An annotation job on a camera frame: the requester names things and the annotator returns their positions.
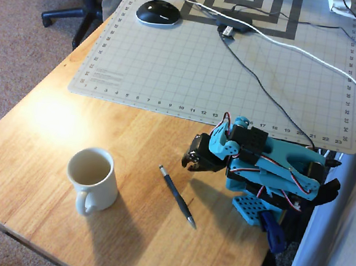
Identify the white box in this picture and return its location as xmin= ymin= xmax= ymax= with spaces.
xmin=325 ymin=0 xmax=356 ymax=19

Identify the black clamp handle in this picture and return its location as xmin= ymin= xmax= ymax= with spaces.
xmin=309 ymin=176 xmax=342 ymax=211

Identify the black office chair base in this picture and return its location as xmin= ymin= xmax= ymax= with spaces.
xmin=39 ymin=0 xmax=105 ymax=53

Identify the white ceramic mug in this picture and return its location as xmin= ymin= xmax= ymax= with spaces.
xmin=63 ymin=145 xmax=122 ymax=219

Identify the thick black cable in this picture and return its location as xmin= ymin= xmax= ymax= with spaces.
xmin=210 ymin=28 xmax=325 ymax=149

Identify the black computer mouse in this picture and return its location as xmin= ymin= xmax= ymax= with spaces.
xmin=134 ymin=0 xmax=183 ymax=28

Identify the grey bed sheet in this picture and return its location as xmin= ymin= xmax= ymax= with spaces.
xmin=283 ymin=68 xmax=356 ymax=266

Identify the black usb hub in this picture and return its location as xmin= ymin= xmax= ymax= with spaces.
xmin=215 ymin=14 xmax=253 ymax=39

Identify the black square pattern sheet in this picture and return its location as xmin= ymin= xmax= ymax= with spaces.
xmin=179 ymin=0 xmax=302 ymax=41

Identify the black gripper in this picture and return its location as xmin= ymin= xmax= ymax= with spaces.
xmin=181 ymin=131 xmax=229 ymax=175

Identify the beige gridded cutting mat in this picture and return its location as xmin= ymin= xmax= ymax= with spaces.
xmin=64 ymin=0 xmax=356 ymax=155

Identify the white cable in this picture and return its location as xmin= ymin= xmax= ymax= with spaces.
xmin=167 ymin=0 xmax=356 ymax=127

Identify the thin black cable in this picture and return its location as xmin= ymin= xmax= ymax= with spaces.
xmin=250 ymin=14 xmax=356 ymax=48

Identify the dark blue pen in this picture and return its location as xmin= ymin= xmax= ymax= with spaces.
xmin=154 ymin=164 xmax=202 ymax=230

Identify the dark blue clamp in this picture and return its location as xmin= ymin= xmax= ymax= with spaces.
xmin=256 ymin=209 xmax=290 ymax=255

